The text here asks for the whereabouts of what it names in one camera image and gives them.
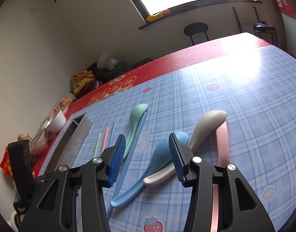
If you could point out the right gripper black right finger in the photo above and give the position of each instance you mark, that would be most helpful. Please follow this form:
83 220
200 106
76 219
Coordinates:
179 159

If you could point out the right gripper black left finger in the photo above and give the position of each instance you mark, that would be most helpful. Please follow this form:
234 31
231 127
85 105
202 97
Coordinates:
112 158

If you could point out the pink chopstick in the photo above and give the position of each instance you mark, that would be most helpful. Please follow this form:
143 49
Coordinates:
105 139

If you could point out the blue spoon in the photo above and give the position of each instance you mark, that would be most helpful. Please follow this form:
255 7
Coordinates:
160 158

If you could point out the green chopstick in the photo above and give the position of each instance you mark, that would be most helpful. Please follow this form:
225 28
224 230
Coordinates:
97 145

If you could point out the white spoon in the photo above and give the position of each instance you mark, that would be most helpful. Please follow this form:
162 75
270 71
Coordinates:
208 123

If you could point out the blue-grey chopstick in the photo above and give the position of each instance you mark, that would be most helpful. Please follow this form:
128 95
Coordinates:
112 134

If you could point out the stainless steel utensil tray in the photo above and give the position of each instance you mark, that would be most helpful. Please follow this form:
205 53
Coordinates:
67 144

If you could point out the pink spoon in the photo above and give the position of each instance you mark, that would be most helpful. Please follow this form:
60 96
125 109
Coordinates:
223 149

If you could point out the green spoon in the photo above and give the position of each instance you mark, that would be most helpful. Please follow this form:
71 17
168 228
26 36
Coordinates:
135 117

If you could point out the white dimpled bowl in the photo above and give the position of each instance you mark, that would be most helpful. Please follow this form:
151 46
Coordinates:
56 122

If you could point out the red tablecloth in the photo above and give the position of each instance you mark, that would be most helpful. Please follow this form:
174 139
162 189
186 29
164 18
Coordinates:
230 45

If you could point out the printed snack package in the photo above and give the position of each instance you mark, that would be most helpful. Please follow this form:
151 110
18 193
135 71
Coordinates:
61 105

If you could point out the blue plaid table mat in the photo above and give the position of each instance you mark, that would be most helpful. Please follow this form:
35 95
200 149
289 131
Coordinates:
230 109

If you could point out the clear plastic bag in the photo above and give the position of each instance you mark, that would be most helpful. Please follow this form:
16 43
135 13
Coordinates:
106 61

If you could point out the black round-back chair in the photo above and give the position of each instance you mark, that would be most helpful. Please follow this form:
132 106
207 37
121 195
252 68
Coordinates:
196 28

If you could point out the yellow toy on windowsill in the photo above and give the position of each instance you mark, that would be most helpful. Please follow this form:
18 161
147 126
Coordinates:
159 15

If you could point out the black appliance near wall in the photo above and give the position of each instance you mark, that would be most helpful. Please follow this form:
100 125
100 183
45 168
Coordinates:
265 31

